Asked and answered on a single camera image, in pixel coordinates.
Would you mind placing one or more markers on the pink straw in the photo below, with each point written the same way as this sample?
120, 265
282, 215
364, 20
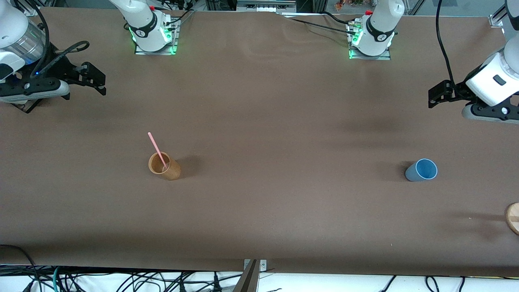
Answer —
156, 147

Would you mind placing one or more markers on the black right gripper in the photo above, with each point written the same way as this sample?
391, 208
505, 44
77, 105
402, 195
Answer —
61, 68

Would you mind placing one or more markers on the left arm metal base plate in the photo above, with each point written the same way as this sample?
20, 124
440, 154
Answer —
371, 57

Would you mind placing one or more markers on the grey control box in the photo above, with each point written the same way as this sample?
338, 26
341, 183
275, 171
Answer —
265, 5

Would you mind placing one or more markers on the aluminium corner frame profile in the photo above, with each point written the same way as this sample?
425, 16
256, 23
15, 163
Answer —
496, 18

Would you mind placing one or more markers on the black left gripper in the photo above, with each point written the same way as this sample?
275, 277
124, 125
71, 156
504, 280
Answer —
457, 91

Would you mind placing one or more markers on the metal table edge bracket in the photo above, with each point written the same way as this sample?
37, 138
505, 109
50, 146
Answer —
263, 265

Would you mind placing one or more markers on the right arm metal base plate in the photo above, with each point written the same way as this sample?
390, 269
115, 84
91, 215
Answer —
156, 51

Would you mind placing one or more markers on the blue plastic cup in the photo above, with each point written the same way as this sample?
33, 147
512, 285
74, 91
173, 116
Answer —
421, 170

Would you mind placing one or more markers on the dark table support beam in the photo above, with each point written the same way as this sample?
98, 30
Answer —
248, 280

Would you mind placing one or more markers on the round wooden disc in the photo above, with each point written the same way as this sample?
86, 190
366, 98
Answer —
514, 219

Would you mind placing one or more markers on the brown wooden cup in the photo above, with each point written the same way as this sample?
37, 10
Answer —
172, 170

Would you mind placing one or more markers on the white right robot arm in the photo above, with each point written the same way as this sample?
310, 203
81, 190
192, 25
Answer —
142, 18

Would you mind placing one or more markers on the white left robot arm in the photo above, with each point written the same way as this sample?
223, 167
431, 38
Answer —
379, 24

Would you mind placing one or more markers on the orange background clutter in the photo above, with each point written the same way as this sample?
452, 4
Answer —
350, 4

